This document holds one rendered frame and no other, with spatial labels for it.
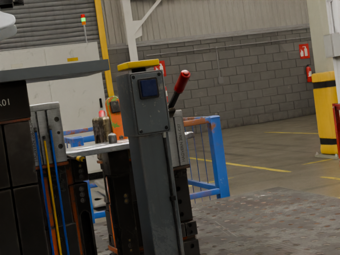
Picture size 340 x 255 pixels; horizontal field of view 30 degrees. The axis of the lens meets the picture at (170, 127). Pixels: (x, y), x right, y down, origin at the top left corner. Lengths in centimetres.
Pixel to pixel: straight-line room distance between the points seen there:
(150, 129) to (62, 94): 819
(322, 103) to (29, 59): 409
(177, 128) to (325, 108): 711
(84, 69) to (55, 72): 5
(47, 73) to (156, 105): 21
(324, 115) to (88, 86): 339
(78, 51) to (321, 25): 346
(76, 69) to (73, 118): 827
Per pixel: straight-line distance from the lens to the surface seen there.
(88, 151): 137
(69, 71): 104
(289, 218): 185
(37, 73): 103
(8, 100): 105
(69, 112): 930
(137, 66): 112
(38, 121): 122
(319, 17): 841
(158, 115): 112
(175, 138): 131
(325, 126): 844
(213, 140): 335
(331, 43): 516
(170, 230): 115
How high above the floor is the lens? 109
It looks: 3 degrees down
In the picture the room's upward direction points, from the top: 8 degrees counter-clockwise
